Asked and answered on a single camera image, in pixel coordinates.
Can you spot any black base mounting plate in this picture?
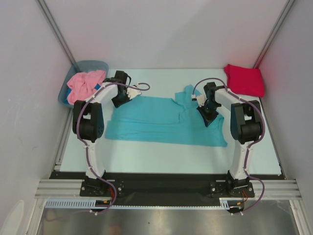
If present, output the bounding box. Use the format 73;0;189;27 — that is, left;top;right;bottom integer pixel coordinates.
48;171;286;198

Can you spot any left aluminium corner post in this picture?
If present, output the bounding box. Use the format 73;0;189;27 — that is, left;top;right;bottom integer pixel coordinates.
35;0;76;65

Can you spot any white slotted cable duct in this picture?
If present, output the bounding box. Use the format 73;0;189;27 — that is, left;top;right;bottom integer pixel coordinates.
45;199;230;210

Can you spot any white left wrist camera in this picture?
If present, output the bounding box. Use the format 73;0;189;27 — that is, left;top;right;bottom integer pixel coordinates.
127;85;142;99

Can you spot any pink t-shirt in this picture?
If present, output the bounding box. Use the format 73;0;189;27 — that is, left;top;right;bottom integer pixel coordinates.
67;70;106;105

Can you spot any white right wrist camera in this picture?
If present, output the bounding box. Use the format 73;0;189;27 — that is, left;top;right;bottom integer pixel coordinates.
191;94;207;107

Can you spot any aluminium front rail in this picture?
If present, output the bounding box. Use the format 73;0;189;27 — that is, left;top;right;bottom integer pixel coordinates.
35;179;302;200

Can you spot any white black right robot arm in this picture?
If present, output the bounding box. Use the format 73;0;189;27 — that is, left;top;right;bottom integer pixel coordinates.
195;82;265;198

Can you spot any right aluminium corner post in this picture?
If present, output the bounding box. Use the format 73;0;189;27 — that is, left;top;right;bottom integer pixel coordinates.
252;0;297;69

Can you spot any grey-blue plastic basket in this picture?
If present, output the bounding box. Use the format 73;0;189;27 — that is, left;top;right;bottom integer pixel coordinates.
58;60;109;109

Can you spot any aluminium corner post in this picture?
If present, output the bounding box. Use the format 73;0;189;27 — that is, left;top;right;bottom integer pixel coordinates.
252;0;297;69
35;0;76;65

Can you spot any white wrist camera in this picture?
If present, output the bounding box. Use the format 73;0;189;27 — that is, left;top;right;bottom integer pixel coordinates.
127;85;142;99
191;94;207;107

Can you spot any blue t-shirt in basket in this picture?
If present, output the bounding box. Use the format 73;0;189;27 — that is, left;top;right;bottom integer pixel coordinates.
66;84;100;97

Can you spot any folded red t-shirt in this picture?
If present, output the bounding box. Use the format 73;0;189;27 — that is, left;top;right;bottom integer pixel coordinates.
224;64;265;97

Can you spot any teal t-shirt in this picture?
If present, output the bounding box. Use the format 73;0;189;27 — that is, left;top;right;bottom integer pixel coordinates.
105;85;227;147

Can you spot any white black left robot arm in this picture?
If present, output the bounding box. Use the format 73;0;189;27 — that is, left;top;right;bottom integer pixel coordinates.
72;70;132;197

